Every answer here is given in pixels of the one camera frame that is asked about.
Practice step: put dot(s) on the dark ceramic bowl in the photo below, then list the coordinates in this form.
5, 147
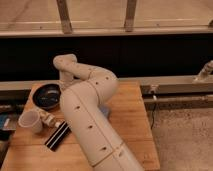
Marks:
47, 96

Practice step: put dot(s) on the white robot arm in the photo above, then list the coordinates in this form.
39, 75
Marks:
84, 89

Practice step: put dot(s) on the blue sponge block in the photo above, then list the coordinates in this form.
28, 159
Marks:
105, 110

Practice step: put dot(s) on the black striped box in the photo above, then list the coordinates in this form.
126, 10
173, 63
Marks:
57, 137

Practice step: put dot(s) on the translucent plastic cup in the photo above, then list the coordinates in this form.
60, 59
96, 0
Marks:
31, 120

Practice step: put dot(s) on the blue object at left edge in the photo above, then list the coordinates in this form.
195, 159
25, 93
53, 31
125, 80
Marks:
8, 122

